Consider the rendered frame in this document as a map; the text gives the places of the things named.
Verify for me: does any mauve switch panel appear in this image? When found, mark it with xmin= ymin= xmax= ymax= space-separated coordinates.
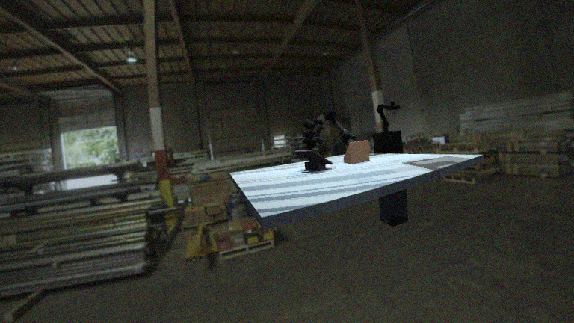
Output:
xmin=295 ymin=150 xmax=333 ymax=171

